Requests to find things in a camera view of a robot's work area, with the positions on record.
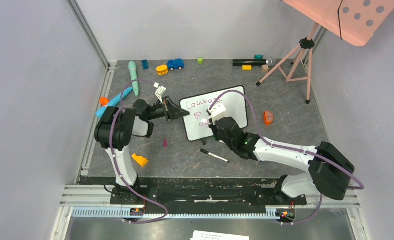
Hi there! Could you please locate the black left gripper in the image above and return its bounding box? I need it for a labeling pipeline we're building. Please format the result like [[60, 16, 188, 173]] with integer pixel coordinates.
[[146, 96, 190, 122]]

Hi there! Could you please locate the white whiteboard black frame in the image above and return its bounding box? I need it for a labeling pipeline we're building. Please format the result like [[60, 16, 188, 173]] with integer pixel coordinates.
[[179, 85, 248, 142]]

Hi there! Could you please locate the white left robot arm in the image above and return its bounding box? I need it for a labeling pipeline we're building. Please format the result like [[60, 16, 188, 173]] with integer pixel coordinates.
[[94, 96, 190, 204]]

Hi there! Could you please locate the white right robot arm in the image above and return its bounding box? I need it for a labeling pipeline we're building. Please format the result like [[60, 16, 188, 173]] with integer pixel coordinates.
[[209, 117, 355, 204]]

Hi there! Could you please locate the black whiteboard marker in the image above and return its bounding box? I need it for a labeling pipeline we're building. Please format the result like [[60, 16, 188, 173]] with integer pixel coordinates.
[[200, 148, 230, 163]]

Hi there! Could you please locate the yellow orange oval toy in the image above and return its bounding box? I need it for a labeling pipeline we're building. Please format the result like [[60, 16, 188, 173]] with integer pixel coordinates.
[[156, 64, 169, 76]]

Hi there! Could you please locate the blue toy car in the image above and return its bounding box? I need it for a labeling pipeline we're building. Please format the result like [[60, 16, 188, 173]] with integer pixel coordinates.
[[167, 58, 185, 71]]

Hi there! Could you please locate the orange semicircle toy piece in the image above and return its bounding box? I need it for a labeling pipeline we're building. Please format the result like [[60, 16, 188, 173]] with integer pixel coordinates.
[[263, 111, 275, 126]]

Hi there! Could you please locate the dark blue block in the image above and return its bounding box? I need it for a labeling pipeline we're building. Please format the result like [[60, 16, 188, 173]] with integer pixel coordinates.
[[141, 60, 150, 70]]

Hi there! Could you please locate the green cube block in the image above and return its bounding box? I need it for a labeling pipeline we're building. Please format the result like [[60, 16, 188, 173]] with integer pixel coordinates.
[[197, 57, 204, 65]]

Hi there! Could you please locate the mint green toy crayon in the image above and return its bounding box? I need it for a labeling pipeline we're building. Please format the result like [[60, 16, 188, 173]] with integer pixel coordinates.
[[128, 61, 140, 97]]

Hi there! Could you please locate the orange wedge block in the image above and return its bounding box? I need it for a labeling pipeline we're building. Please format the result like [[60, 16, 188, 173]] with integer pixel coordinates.
[[131, 153, 149, 167]]

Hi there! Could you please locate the yellow rectangular block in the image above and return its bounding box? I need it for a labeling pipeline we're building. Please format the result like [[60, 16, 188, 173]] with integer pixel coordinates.
[[242, 65, 252, 71]]

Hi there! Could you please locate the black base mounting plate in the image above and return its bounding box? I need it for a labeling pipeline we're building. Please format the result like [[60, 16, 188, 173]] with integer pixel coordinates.
[[110, 177, 307, 215]]

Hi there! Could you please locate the black cylinder tube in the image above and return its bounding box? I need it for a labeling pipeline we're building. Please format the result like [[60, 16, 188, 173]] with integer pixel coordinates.
[[232, 59, 269, 67]]

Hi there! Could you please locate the small orange toy piece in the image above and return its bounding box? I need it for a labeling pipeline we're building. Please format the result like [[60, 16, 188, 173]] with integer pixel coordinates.
[[99, 97, 110, 107]]

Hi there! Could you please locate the blue toy crayon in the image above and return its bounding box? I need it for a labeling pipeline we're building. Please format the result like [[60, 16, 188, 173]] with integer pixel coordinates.
[[95, 87, 133, 119]]

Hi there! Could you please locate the beige wooden cube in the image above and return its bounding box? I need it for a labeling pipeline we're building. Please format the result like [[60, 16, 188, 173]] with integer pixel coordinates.
[[261, 64, 270, 73]]

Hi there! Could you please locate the teal block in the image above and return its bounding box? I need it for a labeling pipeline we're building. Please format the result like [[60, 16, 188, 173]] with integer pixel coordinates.
[[254, 54, 264, 60]]

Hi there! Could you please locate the white printed paper sheet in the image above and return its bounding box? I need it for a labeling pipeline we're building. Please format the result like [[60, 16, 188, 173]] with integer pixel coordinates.
[[190, 230, 250, 240]]

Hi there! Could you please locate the pink music stand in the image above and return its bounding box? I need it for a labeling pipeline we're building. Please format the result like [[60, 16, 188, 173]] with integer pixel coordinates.
[[256, 0, 394, 104]]

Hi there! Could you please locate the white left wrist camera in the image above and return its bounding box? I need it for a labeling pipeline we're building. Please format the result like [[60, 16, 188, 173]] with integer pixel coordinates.
[[153, 82, 167, 103]]

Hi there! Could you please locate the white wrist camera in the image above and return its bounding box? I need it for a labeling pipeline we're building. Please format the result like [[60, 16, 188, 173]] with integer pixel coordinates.
[[207, 102, 228, 125], [153, 82, 167, 103]]

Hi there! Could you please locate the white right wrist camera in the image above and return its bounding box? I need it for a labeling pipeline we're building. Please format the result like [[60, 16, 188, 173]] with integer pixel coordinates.
[[207, 102, 228, 125]]

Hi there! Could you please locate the white slotted cable duct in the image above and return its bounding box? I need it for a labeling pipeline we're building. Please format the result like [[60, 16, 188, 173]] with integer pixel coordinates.
[[71, 205, 289, 221]]

